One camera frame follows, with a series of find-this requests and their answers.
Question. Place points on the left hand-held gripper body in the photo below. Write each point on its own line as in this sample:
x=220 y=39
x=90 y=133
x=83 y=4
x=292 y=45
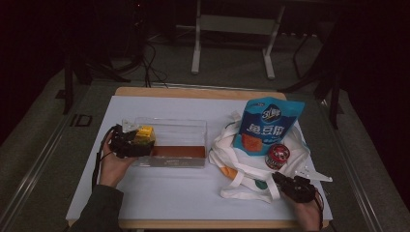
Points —
x=124 y=145

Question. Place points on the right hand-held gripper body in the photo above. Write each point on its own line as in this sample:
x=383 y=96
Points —
x=301 y=190

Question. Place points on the yellow snack packet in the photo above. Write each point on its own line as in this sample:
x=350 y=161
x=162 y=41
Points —
x=145 y=133

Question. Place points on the red can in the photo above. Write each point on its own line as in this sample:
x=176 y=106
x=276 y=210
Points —
x=277 y=156

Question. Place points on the brown box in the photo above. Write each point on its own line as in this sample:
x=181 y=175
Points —
x=179 y=151

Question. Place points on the clear plastic container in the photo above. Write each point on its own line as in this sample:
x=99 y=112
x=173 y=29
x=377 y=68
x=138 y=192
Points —
x=180 y=135

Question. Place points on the white tote bag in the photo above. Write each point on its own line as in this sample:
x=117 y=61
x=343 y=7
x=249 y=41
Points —
x=232 y=161

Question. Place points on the blue snack pouch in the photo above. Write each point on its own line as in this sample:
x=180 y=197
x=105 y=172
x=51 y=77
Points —
x=270 y=119

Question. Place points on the person's left hand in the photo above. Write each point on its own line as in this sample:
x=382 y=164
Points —
x=112 y=167

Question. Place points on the person's right hand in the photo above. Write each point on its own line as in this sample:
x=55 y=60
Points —
x=309 y=216

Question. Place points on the black stand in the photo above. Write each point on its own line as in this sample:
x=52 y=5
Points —
x=69 y=80
x=335 y=96

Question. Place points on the white metal stand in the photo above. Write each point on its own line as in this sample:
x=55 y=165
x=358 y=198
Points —
x=232 y=24

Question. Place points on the black floor bracket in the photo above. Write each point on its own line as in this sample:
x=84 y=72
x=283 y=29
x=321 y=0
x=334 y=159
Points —
x=82 y=120

